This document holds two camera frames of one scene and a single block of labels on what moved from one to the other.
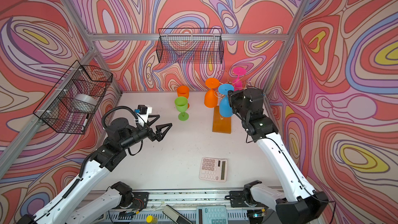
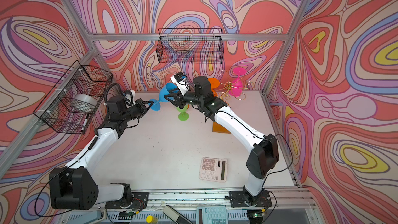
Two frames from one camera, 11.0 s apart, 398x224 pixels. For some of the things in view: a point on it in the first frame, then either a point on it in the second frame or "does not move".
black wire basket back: x=190 y=45 does not move
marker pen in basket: x=85 y=122 does not move
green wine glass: x=181 y=103 does not move
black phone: x=175 y=216 does not move
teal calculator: x=211 y=214 does not move
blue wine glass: x=225 y=111 -> x=168 y=87
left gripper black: x=156 y=136 -> x=139 y=104
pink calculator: x=213 y=169 does not move
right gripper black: x=232 y=95 -> x=179 y=98
